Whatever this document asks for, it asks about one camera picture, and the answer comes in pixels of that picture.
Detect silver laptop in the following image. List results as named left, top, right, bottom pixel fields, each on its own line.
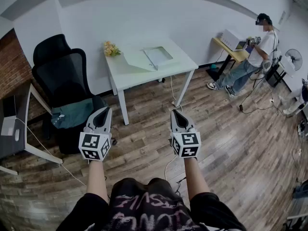
left=1, top=95, right=19, bottom=137

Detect thin white cable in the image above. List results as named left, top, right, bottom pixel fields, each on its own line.
left=15, top=116, right=87, bottom=187

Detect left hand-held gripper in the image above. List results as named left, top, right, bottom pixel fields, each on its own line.
left=78, top=107, right=113, bottom=165

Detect dark desk with white frame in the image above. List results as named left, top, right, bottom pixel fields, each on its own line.
left=0, top=82, right=64, bottom=177

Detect pale green mat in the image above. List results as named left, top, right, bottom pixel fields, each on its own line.
left=122, top=46, right=174, bottom=73

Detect black cable with adapter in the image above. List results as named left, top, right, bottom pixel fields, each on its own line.
left=239, top=77, right=289, bottom=116

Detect yellow wooden desk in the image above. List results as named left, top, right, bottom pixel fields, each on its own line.
left=206, top=37, right=251, bottom=81

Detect white table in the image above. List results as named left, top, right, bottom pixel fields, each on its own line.
left=103, top=38, right=199, bottom=126

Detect person's left forearm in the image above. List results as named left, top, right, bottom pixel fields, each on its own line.
left=86, top=161, right=109, bottom=203

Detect white box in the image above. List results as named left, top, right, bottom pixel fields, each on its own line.
left=280, top=55, right=296, bottom=78

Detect black side table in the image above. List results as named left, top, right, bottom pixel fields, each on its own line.
left=264, top=64, right=287, bottom=88

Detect teal garment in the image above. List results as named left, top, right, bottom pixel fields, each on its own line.
left=51, top=98, right=106, bottom=129

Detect person's black printed t-shirt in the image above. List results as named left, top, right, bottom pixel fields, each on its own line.
left=56, top=177, right=247, bottom=231

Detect white microwave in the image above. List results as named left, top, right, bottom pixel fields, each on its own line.
left=220, top=29, right=247, bottom=51

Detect black office chair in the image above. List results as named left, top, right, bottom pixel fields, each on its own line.
left=31, top=34, right=114, bottom=155

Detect person's right forearm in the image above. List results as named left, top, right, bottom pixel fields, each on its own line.
left=184, top=156, right=211, bottom=202

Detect yellow artificial flower bouquet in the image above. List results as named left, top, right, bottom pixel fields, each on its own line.
left=103, top=40, right=122, bottom=57

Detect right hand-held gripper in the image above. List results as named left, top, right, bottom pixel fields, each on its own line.
left=169, top=109, right=202, bottom=160

